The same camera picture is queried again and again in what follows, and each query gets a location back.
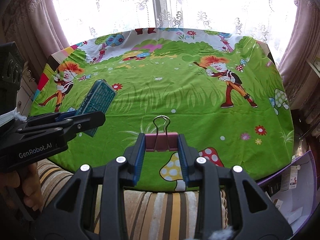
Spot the black instruction box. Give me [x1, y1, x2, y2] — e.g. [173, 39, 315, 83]
[264, 181, 281, 197]

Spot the teal patterned box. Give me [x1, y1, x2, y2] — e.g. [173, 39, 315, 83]
[76, 79, 117, 137]

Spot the pink binder clip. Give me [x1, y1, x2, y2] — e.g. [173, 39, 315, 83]
[145, 115, 178, 152]

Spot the person left hand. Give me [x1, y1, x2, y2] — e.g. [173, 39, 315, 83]
[1, 163, 43, 211]

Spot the purple storage box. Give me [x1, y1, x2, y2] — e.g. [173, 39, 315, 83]
[258, 150, 317, 235]

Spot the cream ornate drawer cabinet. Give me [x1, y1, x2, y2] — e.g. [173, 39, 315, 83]
[16, 61, 37, 116]

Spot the striped plush cushion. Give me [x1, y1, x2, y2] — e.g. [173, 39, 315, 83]
[37, 158, 228, 240]

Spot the pink curtain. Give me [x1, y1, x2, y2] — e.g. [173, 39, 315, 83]
[1, 0, 69, 80]

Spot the cartoon green tablecloth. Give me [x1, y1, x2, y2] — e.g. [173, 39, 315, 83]
[30, 28, 293, 179]

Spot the white lace curtain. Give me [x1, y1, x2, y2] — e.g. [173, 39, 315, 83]
[53, 0, 297, 62]

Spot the white wall shelf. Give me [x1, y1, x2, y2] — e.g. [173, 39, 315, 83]
[306, 57, 320, 77]

